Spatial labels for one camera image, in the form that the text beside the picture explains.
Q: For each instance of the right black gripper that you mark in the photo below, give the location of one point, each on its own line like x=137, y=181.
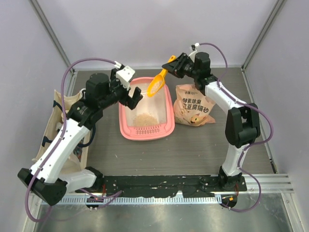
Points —
x=175, y=67

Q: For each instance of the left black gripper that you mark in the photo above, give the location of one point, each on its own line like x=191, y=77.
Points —
x=131, y=102

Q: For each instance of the yellow plastic scoop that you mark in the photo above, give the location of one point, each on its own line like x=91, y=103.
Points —
x=157, y=83

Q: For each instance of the pink cat litter bag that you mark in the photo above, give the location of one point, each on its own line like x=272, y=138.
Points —
x=191, y=107

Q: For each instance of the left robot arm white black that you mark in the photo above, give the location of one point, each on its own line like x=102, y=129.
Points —
x=101, y=91

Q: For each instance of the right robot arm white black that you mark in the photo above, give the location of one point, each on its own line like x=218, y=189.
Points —
x=242, y=119

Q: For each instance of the tan litter pile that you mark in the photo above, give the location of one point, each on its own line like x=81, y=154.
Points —
x=144, y=120

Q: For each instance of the pink litter box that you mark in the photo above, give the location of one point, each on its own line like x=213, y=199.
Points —
x=159, y=106

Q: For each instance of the beige wooden item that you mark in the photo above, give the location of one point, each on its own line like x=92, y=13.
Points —
x=62, y=115

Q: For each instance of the dark bottle white pump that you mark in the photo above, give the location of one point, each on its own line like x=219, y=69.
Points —
x=58, y=126

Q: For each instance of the beige canvas tote bag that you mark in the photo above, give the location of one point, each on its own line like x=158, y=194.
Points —
x=78, y=158

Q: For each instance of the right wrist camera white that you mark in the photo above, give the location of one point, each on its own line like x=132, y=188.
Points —
x=193, y=51

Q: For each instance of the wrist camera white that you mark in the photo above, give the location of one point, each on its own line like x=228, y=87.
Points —
x=124, y=74
x=193, y=51

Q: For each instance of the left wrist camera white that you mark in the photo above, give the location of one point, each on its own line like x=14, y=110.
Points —
x=124, y=74

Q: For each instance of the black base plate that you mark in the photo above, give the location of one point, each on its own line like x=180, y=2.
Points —
x=163, y=186

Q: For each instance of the aluminium rail frame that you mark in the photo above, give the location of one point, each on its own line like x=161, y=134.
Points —
x=258, y=185

